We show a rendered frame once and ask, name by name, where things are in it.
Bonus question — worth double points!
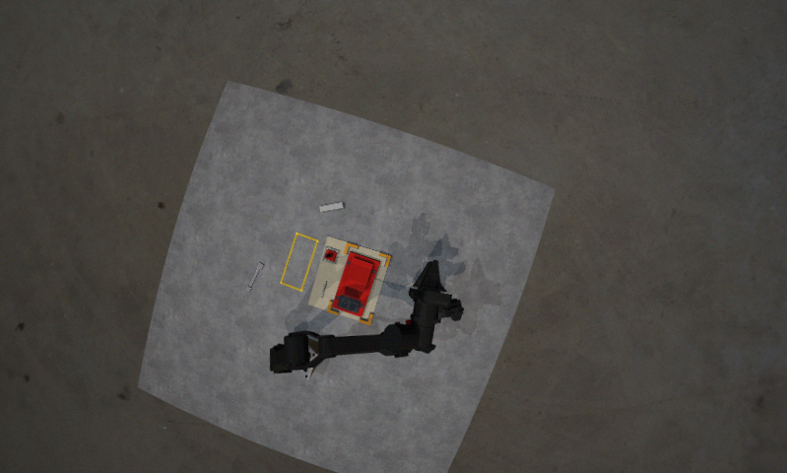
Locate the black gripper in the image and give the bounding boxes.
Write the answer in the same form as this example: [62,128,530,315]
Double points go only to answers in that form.
[409,260,452,328]

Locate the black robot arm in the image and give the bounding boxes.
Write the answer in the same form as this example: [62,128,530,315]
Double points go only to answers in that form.
[270,299,464,373]

